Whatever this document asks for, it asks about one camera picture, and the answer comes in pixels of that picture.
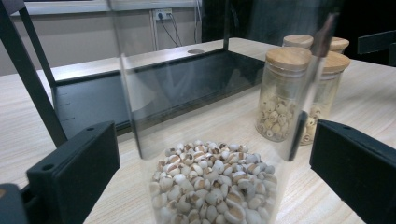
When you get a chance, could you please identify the black power cable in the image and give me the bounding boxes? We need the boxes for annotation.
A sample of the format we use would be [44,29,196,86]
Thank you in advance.
[159,14,179,48]
[167,13,184,48]

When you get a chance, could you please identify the black metal shelf rack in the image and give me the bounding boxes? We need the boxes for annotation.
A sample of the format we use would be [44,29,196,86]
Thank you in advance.
[0,0,266,149]

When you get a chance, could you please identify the thin grey cable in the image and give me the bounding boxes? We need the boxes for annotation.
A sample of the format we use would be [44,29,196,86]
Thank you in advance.
[193,0,203,44]

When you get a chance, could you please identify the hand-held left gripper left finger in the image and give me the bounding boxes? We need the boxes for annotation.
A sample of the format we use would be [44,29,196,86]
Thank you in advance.
[26,120,121,224]

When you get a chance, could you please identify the black curtain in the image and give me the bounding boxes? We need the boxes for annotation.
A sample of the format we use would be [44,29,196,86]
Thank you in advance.
[201,0,396,62]

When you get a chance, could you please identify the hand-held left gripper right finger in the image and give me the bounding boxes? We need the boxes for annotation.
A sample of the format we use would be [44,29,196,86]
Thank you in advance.
[308,119,396,224]

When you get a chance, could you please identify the beige background desk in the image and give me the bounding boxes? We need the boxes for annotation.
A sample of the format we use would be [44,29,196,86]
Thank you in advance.
[12,0,202,17]

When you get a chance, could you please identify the white wall socket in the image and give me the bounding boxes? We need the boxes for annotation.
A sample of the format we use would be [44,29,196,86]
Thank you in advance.
[151,7,173,21]

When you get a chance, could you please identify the tall glass jar small seeds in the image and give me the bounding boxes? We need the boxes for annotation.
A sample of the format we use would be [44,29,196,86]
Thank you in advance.
[106,0,342,224]

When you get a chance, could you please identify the short glass jar lotus seeds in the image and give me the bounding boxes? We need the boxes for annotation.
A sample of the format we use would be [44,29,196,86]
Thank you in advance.
[255,46,352,147]

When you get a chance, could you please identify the glass jar wooden lid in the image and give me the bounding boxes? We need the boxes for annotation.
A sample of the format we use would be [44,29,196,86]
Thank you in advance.
[282,34,350,53]

